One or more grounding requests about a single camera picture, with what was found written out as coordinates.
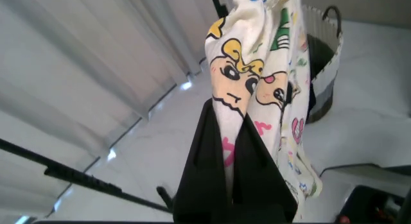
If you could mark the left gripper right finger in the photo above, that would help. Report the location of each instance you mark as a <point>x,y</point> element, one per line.
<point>257,185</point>

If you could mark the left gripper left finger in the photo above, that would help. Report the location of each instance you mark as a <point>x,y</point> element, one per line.
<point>199,185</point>

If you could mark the cream printed garment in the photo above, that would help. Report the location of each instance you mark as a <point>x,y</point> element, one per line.
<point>253,25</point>

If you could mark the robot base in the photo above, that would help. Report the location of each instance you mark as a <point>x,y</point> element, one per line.
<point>366,203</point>

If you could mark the black clothes rack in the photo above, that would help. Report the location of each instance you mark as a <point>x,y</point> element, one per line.
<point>80,179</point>

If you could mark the white laundry basket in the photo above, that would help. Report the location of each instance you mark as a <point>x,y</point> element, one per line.
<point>327,76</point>

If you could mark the white curtain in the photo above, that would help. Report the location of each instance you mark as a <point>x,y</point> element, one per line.
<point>64,57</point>

